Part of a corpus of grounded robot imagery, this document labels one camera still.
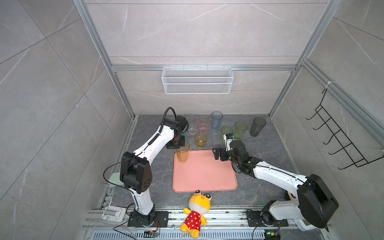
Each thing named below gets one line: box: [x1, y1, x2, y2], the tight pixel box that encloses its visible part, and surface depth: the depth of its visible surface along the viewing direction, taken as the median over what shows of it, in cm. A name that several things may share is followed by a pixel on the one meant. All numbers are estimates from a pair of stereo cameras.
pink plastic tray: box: [172, 149, 238, 193], surface depth 88 cm
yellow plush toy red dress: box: [180, 190, 212, 239], surface depth 72 cm
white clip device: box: [101, 205, 127, 223], surface depth 75 cm
